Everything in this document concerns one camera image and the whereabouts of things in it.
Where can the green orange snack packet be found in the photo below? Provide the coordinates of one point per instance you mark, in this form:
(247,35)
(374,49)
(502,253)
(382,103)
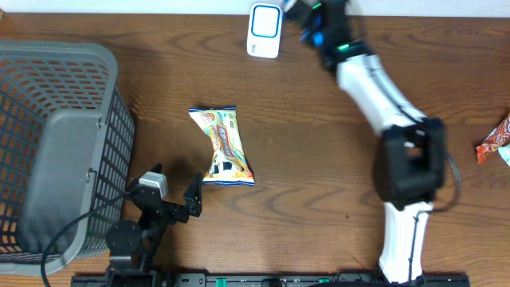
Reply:
(505,153)

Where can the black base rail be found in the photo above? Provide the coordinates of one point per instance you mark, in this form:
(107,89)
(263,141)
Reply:
(203,280)

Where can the white barcode scanner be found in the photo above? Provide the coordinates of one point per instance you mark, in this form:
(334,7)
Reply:
(264,30)

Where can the grey plastic shopping basket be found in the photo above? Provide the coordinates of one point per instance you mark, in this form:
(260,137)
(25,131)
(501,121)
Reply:
(66,142)

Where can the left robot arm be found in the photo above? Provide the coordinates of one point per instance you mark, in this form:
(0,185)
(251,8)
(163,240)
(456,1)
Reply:
(134,244)

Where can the red snack packet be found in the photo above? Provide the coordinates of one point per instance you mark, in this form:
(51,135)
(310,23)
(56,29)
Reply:
(497,138)

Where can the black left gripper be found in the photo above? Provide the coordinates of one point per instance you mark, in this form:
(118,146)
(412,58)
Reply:
(192,204)

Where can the cream yellow snack bag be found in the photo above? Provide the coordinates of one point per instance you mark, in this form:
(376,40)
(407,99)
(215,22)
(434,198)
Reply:
(229,165)

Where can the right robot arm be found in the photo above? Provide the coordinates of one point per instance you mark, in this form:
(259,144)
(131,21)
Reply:
(409,163)

